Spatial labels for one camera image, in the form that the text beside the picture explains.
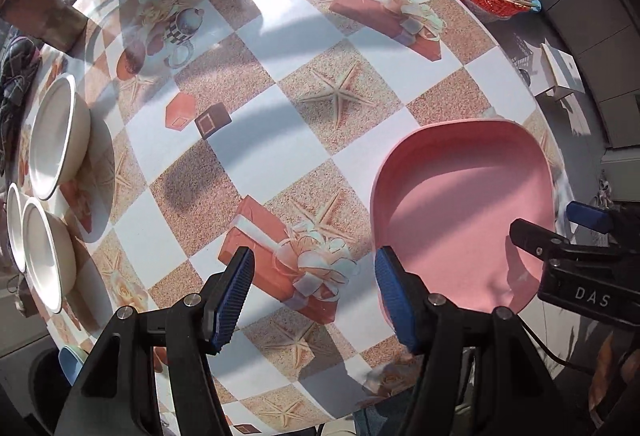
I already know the pink square plate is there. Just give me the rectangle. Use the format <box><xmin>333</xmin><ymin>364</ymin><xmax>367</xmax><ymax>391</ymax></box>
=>
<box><xmin>370</xmin><ymin>118</ymin><xmax>555</xmax><ymax>312</ymax></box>

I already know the white foam bowl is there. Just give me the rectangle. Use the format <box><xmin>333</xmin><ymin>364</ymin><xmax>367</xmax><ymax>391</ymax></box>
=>
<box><xmin>6</xmin><ymin>182</ymin><xmax>27</xmax><ymax>274</ymax></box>
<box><xmin>28</xmin><ymin>73</ymin><xmax>91</xmax><ymax>201</ymax></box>
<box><xmin>22</xmin><ymin>198</ymin><xmax>77</xmax><ymax>315</ymax></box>

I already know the small white box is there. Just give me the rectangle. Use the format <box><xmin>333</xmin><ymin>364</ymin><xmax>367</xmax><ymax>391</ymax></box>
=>
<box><xmin>529</xmin><ymin>43</ymin><xmax>585</xmax><ymax>101</ymax></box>

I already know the patterned vinyl tablecloth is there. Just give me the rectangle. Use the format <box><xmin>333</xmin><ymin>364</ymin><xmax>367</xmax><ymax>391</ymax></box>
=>
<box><xmin>34</xmin><ymin>0</ymin><xmax>564</xmax><ymax>435</ymax></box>

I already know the blue dish under basket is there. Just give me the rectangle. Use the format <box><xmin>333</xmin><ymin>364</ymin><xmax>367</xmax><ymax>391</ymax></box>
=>
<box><xmin>527</xmin><ymin>0</ymin><xmax>542</xmax><ymax>12</ymax></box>

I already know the dark plaid cloth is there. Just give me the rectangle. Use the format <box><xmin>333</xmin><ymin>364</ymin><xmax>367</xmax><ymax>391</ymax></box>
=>
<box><xmin>1</xmin><ymin>35</ymin><xmax>41</xmax><ymax>174</ymax></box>

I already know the copper thermos bottle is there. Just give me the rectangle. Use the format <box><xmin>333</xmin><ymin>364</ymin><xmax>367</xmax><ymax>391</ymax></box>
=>
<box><xmin>1</xmin><ymin>0</ymin><xmax>88</xmax><ymax>52</ymax></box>

